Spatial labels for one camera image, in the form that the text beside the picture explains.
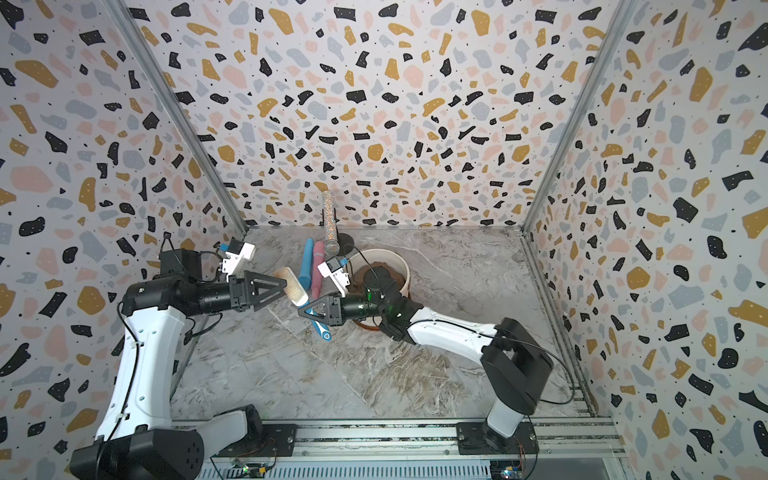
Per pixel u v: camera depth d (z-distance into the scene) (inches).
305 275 30.5
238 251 23.8
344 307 24.8
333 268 25.5
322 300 25.0
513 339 18.1
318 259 43.1
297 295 25.1
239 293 21.6
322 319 25.1
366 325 35.7
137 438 14.5
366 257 37.2
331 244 37.4
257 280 22.6
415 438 30.0
